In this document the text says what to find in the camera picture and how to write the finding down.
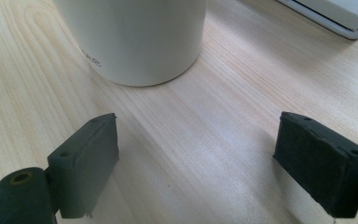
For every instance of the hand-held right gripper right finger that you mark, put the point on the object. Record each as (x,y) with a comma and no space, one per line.
(318,165)

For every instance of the white cup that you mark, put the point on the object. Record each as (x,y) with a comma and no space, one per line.
(136,37)

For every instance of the grey flat device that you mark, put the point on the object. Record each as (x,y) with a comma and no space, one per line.
(332,14)

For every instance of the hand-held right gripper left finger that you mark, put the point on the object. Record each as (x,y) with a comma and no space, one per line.
(82,168)

